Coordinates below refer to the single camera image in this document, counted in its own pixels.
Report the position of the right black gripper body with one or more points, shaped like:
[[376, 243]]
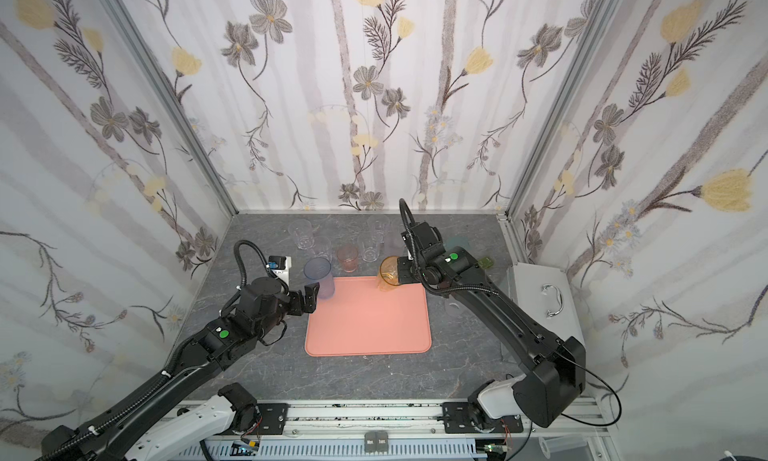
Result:
[[405, 269]]

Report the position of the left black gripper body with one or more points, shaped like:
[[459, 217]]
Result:
[[299, 299]]

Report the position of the tall blue plastic cup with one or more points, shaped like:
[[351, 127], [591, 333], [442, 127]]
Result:
[[319, 269]]

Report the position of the tall yellow plastic cup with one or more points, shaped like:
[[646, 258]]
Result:
[[388, 274]]

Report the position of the clear faceted glass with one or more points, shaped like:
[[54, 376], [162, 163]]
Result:
[[370, 246], [302, 234], [322, 247]]

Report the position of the pink plastic tray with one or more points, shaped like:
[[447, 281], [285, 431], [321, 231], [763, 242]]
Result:
[[361, 319]]

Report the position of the tall teal plastic cup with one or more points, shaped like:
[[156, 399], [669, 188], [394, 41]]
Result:
[[458, 242]]

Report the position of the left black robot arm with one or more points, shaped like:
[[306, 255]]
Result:
[[199, 358]]

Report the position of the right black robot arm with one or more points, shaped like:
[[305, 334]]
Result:
[[554, 369]]

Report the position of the small pink glass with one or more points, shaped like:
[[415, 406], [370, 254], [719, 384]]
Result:
[[348, 257]]

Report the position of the frosted clear cup right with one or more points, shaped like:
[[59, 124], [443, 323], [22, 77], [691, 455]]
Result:
[[454, 308]]

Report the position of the small green object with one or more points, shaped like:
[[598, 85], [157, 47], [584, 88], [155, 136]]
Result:
[[486, 262]]

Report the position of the grey metal case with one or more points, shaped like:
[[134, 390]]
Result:
[[544, 294]]

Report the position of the clear plastic beaker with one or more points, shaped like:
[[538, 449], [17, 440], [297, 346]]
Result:
[[565, 448]]

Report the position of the aluminium mounting rail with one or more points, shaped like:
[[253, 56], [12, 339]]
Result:
[[363, 430]]

